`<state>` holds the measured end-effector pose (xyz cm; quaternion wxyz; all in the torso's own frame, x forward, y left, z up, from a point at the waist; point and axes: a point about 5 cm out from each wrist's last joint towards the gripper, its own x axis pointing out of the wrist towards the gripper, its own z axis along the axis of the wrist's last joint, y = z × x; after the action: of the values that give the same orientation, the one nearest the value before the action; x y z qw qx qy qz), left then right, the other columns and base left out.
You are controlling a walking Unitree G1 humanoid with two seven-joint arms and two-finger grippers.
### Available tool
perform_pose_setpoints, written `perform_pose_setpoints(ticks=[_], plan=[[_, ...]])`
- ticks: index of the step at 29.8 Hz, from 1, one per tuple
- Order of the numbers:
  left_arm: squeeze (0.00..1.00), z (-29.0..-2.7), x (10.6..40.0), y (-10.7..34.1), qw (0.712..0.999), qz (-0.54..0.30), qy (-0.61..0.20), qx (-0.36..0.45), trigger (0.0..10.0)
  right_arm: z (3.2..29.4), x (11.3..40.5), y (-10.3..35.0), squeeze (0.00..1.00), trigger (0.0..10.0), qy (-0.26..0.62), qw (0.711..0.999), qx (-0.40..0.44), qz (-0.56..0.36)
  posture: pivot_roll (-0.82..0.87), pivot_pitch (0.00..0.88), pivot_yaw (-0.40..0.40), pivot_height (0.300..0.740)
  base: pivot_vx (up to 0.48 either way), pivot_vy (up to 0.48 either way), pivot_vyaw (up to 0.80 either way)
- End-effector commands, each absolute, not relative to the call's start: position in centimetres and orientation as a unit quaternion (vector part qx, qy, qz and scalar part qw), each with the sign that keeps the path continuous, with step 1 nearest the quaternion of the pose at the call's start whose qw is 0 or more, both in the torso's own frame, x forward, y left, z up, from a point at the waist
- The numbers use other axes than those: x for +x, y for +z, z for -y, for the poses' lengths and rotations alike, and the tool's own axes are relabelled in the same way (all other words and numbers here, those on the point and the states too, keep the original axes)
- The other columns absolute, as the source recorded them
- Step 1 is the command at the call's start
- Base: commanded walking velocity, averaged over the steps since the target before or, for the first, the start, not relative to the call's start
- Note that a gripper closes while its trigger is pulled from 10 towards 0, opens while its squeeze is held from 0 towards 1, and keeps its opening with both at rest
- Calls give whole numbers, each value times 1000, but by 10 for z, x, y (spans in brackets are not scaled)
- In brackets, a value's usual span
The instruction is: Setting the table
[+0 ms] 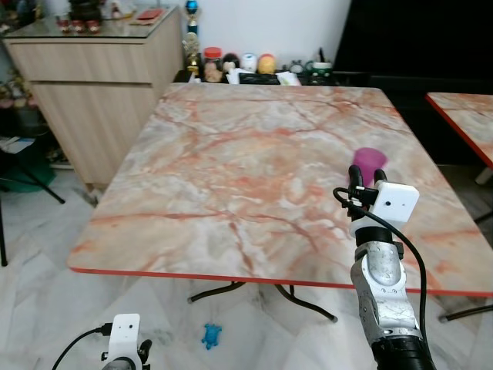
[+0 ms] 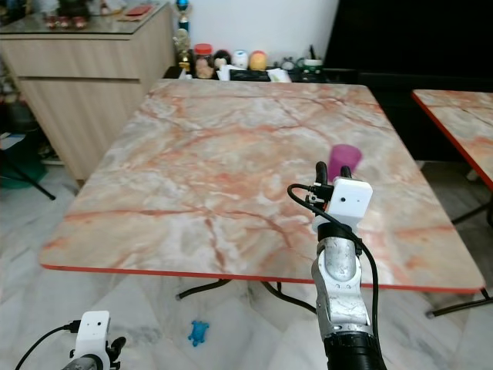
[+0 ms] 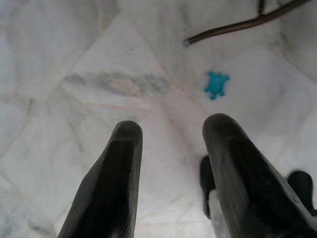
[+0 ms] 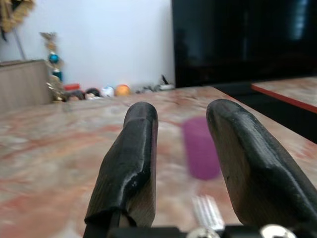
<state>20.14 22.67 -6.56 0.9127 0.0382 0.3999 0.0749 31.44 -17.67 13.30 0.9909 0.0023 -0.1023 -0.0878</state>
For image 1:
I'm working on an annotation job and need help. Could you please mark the purple plastic cup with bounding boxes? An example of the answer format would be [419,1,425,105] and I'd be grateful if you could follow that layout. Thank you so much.
[353,148,391,183]

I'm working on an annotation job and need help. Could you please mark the blue toy turtle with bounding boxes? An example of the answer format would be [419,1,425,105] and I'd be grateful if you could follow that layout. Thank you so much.
[201,323,223,351]

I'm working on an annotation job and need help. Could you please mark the marble pattern folding table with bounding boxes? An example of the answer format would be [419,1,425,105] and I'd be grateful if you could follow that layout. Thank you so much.
[68,83,493,298]

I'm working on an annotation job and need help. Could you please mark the red edged marble table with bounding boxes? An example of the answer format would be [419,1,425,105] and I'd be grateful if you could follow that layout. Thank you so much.
[426,92,493,169]

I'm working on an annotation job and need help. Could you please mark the green mug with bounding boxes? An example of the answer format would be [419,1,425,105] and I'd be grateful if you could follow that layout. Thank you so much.
[311,62,334,85]

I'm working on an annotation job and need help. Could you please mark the black tv unit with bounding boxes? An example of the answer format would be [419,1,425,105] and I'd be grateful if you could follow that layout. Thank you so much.
[333,0,493,164]

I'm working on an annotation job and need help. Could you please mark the orange round figurine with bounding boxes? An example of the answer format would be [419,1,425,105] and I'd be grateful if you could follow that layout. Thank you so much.
[257,53,277,76]

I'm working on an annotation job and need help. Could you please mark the white round figurine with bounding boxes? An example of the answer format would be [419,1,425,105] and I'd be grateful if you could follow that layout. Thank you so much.
[240,52,258,74]

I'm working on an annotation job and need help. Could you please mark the dark brown figurine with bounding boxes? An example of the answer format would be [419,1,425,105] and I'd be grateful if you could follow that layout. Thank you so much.
[223,53,242,79]

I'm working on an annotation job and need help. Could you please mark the red lidded jar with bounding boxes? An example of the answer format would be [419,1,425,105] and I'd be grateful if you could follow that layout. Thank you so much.
[203,47,225,82]

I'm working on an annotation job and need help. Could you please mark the black metal stand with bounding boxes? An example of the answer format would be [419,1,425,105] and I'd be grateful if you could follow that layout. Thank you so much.
[0,139,67,267]

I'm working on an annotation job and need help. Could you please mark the gold and blue trophy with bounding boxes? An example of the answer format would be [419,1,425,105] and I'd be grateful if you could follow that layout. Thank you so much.
[183,0,203,79]

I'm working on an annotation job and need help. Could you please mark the green plastic basin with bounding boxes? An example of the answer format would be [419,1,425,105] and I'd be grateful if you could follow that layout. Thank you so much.
[0,154,56,193]

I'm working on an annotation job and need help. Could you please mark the red flat packet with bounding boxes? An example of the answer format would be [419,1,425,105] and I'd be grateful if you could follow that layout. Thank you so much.
[129,8,165,24]

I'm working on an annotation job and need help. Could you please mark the light wooden cabinet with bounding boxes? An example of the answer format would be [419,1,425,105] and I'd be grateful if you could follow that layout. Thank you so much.
[3,6,186,191]

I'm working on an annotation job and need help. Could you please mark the red small ornaments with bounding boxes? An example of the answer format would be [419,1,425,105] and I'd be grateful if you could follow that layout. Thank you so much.
[57,15,102,36]

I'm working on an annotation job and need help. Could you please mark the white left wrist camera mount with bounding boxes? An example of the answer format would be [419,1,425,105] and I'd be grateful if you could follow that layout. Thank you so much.
[107,313,143,363]

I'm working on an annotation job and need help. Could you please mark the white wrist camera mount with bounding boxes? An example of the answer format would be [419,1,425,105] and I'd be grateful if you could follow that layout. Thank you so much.
[107,313,143,363]
[350,183,421,237]

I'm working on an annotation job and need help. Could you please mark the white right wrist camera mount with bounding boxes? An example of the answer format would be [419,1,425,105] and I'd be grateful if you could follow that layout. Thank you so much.
[350,183,421,237]

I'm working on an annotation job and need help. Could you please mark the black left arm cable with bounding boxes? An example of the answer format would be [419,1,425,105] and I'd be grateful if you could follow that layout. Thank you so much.
[51,325,113,370]

